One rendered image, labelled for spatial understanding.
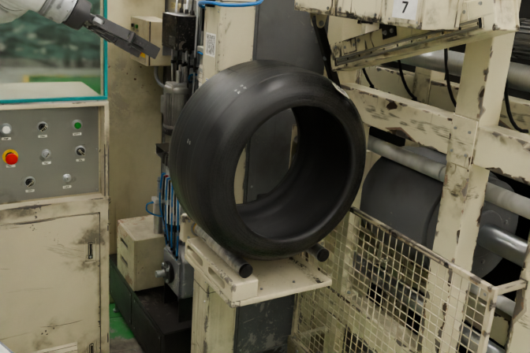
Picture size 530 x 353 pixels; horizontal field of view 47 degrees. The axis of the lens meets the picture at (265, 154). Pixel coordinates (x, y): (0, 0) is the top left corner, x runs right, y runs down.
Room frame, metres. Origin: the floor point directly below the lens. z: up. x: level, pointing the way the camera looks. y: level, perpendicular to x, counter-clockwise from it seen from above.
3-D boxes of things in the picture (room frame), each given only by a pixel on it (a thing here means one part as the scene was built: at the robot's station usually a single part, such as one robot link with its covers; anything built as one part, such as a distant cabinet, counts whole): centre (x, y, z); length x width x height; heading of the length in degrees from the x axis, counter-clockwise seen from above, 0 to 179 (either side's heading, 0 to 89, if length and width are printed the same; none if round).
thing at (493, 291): (1.82, -0.40, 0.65); 0.90 x 0.02 x 0.70; 31
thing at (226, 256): (1.77, 0.12, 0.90); 0.35 x 0.05 x 0.05; 31
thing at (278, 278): (1.85, 0.00, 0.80); 0.37 x 0.36 x 0.02; 121
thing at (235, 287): (1.78, 0.12, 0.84); 0.36 x 0.09 x 0.06; 31
